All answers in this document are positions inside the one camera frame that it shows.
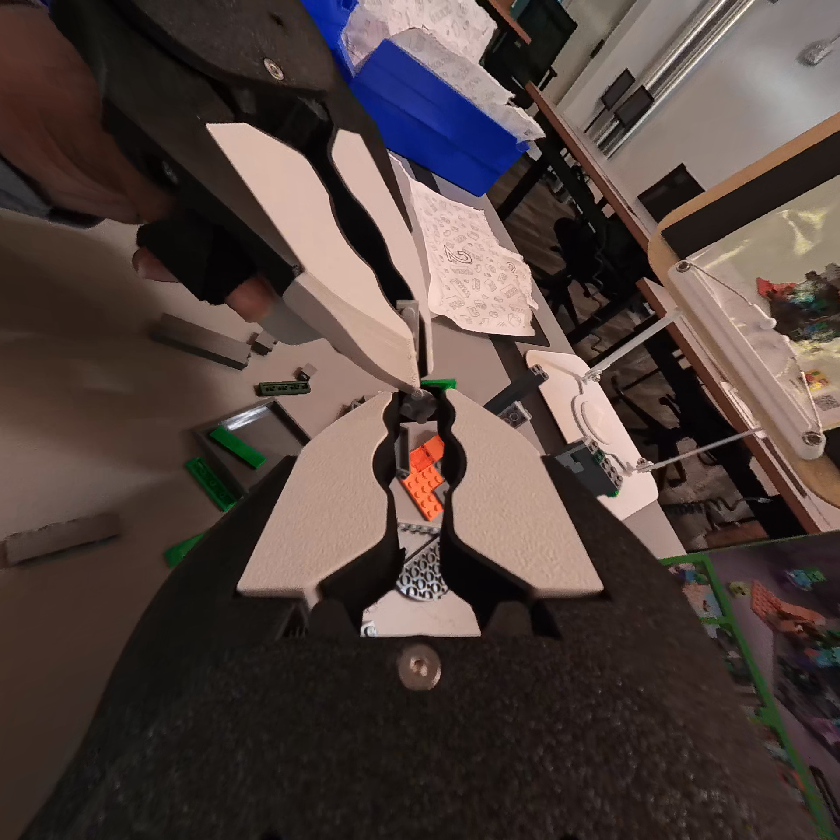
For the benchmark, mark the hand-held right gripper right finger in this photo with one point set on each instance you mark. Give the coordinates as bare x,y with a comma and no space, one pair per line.
525,525

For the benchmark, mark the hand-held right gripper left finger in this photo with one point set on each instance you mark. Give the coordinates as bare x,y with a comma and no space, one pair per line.
322,525

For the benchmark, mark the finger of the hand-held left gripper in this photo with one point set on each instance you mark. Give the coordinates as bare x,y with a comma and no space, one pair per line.
387,210
302,223

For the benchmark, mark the small grey green lego assembly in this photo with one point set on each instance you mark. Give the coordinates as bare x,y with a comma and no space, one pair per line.
418,404

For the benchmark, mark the grey Lego baseplate build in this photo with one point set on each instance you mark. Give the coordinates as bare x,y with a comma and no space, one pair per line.
591,470

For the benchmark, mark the dark grey half-round lego plate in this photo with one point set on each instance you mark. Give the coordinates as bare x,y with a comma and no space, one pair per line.
420,571

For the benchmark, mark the orange lego plate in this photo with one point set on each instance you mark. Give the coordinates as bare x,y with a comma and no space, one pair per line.
423,479

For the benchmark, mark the small green lego piece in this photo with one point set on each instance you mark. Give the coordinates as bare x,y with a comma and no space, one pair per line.
234,449

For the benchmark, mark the small grey lego piece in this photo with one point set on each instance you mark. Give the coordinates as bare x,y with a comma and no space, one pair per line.
306,373
263,344

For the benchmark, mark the dark blue-grey lego bar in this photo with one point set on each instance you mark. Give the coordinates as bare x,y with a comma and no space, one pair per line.
519,394

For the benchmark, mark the dark green holed lego plate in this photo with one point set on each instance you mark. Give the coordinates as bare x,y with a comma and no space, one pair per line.
285,387

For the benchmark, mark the dark grey long lego brick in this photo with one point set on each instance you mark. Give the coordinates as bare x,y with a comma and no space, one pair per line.
204,341

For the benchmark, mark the lego set box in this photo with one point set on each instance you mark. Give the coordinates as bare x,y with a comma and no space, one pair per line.
788,656

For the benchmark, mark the person's left hand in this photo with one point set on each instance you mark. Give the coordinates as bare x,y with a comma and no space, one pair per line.
59,131

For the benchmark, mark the white printed paper bag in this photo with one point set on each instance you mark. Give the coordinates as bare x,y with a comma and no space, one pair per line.
473,263

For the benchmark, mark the metal pipes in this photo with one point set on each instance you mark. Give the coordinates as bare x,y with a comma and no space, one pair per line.
709,46

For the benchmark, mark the instruction booklet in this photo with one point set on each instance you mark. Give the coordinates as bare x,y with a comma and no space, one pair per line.
788,276

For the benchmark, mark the dark grey lego window frame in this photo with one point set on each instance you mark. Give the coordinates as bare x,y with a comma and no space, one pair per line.
269,423

